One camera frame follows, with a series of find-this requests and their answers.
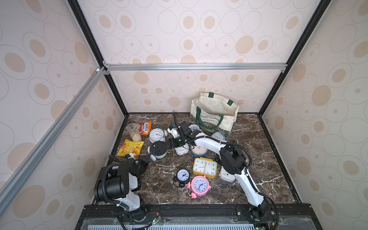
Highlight white twin-bell alarm clock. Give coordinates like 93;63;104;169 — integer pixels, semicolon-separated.
149;128;169;143

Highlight white square clock orange hands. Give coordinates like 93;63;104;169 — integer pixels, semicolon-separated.
175;147;189;156

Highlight black vertical frame post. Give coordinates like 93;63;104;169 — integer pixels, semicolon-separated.
68;0;128;116

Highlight blue round clock beige face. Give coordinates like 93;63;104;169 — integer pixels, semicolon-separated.
190;146;209;158

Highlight yellow rectangular alarm clock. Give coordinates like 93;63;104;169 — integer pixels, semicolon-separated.
192;157;218;179

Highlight pink twin-bell alarm clock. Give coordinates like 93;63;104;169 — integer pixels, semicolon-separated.
186;176;211;199

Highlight orange Fox's candy bag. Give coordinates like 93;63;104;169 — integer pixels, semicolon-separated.
138;121;152;135

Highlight black twin-bell alarm clock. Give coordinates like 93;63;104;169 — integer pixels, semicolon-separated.
173;169;190;188

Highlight white square clock face-down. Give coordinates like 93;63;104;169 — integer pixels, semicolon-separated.
220;166;235;183

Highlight canvas tote bag green handles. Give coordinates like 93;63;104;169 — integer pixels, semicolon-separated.
190;92;239;139

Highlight yellow chips snack bag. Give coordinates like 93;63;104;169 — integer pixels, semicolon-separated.
117;139;144;159

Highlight black right frame post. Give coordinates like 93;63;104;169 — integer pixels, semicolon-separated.
258;0;332;117

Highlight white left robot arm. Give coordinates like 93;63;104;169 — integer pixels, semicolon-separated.
94;157;150;221

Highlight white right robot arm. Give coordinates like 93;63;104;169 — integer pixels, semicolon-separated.
167;122;279;227

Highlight black-backed white twin-bell clock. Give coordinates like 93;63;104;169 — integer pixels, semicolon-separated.
148;141;167;161

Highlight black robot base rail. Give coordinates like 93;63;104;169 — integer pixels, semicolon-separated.
76;204;322;230

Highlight blue square clock white face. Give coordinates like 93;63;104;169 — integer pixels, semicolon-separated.
211;131;226;141

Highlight aluminium left side rail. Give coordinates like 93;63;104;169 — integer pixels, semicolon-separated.
1;67;106;215

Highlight aluminium horizontal back rail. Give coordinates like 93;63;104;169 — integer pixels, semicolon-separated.
106;63;288;71

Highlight small white round clock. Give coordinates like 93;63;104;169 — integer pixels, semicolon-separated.
189;124;201;131

